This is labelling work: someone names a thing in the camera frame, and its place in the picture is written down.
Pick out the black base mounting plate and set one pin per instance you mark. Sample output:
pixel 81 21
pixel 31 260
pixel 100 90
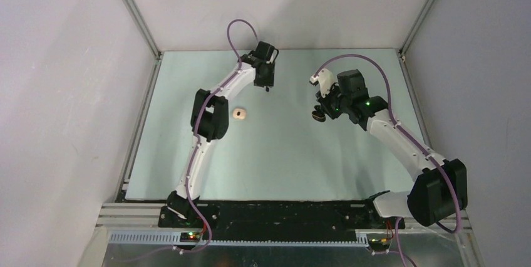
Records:
pixel 291 220

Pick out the corner aluminium post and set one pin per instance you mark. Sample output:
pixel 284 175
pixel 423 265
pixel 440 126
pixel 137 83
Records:
pixel 417 24
pixel 142 26

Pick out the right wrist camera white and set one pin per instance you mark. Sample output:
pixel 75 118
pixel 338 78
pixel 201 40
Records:
pixel 325 79

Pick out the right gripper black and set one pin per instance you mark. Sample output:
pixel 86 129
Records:
pixel 325 102

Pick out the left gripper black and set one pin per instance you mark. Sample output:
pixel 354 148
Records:
pixel 269 81

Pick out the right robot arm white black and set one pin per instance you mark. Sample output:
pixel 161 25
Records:
pixel 440 185

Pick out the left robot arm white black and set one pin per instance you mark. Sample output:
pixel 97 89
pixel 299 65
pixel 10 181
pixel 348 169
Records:
pixel 210 122

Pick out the black earbud charging case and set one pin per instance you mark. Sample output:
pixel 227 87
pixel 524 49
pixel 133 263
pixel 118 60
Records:
pixel 318 115

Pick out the left corner aluminium post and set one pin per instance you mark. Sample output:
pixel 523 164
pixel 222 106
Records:
pixel 142 26

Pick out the white cable duct strip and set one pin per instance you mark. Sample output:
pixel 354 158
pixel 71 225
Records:
pixel 178 238

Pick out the right corner aluminium post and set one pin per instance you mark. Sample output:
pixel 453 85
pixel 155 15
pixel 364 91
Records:
pixel 417 24

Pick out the beige earbud charging case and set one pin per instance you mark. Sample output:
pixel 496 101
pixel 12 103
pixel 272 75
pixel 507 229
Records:
pixel 239 113

